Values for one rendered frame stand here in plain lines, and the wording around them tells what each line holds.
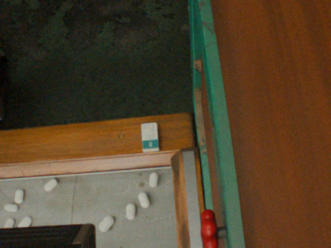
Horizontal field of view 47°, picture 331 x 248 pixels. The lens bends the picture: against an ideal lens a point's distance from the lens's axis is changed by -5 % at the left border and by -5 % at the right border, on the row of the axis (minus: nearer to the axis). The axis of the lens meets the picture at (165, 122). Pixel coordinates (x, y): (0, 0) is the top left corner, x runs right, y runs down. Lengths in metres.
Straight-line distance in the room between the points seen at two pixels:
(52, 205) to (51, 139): 0.15
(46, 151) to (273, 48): 0.81
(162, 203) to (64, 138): 0.27
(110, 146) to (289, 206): 0.75
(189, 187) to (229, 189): 0.42
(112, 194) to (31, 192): 0.19
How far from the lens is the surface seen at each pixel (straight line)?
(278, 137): 0.17
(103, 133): 0.92
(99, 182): 0.91
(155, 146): 0.86
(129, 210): 0.86
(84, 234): 0.53
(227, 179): 0.33
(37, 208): 0.94
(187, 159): 0.77
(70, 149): 0.92
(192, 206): 0.74
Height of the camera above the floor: 1.59
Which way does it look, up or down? 66 degrees down
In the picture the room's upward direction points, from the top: 11 degrees counter-clockwise
